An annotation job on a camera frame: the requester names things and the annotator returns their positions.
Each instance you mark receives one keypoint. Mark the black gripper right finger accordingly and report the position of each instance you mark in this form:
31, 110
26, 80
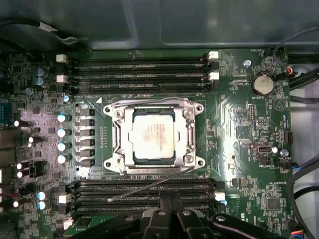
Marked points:
192, 226

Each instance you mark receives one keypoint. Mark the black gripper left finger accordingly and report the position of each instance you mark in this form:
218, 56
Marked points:
154, 226

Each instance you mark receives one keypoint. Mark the silver CPU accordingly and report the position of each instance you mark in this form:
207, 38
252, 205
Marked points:
152, 137

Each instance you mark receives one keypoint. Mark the metal socket cover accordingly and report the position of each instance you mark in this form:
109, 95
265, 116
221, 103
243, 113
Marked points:
124, 139

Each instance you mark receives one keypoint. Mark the CPU socket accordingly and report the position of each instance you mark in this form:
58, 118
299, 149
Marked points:
154, 171

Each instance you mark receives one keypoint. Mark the black RAM slot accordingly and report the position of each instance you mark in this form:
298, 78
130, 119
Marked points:
99, 208
87, 199
137, 87
137, 67
137, 60
137, 76
112, 183
99, 190

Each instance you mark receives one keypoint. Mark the green motherboard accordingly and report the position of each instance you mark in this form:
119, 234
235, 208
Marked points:
224, 139

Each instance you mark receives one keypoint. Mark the silver capacitor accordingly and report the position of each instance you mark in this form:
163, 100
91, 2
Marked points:
61, 159
61, 132
61, 146
61, 117

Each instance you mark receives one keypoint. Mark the silver coin cell battery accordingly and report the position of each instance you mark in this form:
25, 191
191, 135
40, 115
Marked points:
261, 83

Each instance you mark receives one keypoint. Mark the black PC case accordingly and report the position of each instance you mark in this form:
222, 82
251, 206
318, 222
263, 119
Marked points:
199, 22

